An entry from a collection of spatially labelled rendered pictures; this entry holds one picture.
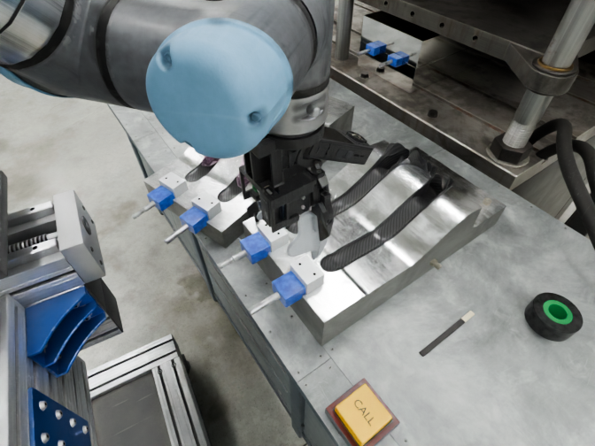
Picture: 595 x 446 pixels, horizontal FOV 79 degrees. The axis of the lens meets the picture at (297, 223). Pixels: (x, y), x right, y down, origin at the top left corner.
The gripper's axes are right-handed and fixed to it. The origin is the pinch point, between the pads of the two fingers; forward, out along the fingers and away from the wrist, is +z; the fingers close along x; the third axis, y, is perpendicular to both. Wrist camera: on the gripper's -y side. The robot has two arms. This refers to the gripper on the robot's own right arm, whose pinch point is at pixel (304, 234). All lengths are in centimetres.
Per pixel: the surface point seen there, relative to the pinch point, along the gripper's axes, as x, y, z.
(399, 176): -6.8, -29.0, 7.7
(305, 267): -0.4, -0.6, 9.1
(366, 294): 8.2, -7.0, 12.0
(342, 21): -80, -75, 8
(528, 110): -6, -72, 7
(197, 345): -46, 18, 101
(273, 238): -8.8, 0.4, 9.1
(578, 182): 15, -60, 10
